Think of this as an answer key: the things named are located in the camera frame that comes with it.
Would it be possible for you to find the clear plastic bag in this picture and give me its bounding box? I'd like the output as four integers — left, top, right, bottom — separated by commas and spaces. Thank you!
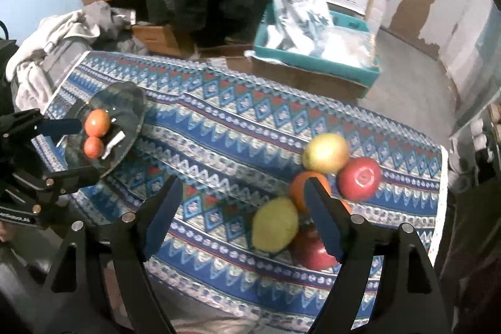
313, 27, 378, 69

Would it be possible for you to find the round glass plate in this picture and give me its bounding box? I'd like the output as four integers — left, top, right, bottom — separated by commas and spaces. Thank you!
65, 81, 146, 178

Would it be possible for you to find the bright red apple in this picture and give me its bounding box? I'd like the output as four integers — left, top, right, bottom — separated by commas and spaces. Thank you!
337, 157, 382, 202

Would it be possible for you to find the yellow-green apple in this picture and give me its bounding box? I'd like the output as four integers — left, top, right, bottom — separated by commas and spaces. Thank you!
302, 133, 350, 175

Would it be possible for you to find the teal box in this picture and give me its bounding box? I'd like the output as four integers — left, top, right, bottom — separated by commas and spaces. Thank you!
252, 3, 382, 88

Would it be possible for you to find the blue patterned tablecloth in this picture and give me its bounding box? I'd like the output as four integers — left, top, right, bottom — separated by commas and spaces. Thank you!
29, 50, 449, 332

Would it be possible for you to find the dark red apple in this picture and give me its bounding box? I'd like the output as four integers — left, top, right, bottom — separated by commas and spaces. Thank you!
292, 226, 339, 271

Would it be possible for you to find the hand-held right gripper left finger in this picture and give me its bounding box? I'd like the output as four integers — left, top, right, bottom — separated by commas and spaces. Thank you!
39, 175, 184, 334

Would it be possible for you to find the shoe rack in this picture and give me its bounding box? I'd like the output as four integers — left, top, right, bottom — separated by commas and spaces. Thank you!
450, 99, 501, 194

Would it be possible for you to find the green mango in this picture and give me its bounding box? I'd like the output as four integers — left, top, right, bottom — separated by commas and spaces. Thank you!
251, 196, 300, 255

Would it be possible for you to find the orange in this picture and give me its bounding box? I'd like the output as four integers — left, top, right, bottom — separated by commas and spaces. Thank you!
289, 172, 333, 213

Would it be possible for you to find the pile of grey clothes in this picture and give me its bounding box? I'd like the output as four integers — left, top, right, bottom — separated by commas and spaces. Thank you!
6, 1, 149, 111

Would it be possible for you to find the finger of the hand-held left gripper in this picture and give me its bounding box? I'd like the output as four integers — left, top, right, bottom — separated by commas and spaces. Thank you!
39, 165, 101, 198
35, 117, 85, 140

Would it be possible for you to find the small red tomato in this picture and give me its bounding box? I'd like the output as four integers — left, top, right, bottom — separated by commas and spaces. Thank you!
83, 136, 105, 158

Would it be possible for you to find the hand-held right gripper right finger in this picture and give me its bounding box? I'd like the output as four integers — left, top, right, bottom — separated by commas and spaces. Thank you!
303, 177, 458, 334

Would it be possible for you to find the large red tomato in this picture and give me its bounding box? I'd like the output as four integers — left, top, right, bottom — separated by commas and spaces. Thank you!
84, 109, 111, 137

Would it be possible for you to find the small brown cardboard box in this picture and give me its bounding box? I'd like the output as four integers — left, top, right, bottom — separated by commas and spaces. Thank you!
131, 23, 184, 57

